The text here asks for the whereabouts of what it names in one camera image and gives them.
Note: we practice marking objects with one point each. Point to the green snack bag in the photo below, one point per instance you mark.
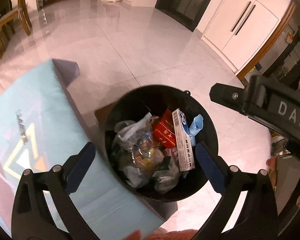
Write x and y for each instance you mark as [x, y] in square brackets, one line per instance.
[164, 165]

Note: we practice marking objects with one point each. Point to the blue quilted cloth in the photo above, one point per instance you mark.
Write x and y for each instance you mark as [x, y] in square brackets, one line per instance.
[196, 126]

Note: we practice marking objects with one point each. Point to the black trash bin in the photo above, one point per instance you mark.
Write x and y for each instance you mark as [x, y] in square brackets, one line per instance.
[155, 99]

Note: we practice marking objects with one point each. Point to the white cabinet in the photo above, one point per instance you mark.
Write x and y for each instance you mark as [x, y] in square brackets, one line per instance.
[238, 29]

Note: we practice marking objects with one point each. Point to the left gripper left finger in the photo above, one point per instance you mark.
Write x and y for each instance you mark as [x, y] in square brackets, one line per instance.
[31, 217]

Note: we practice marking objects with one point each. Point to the white plastic bag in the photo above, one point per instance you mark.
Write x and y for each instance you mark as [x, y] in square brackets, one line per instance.
[162, 180]

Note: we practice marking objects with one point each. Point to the white blue medicine box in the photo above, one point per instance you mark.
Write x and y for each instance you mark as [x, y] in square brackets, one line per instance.
[184, 147]

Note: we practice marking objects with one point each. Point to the person's right hand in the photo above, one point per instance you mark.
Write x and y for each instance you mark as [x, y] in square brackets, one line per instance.
[271, 163]

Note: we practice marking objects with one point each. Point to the red cigarette box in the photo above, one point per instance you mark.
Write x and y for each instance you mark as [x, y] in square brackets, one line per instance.
[163, 130]

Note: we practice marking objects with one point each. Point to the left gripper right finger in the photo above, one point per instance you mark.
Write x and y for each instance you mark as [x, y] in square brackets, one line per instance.
[247, 207]

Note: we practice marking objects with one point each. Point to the clear printed snack bag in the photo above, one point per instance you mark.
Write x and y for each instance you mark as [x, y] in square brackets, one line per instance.
[136, 139]

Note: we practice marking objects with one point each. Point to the teal and grey floor mat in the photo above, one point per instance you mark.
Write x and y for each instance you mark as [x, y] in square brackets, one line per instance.
[40, 127]

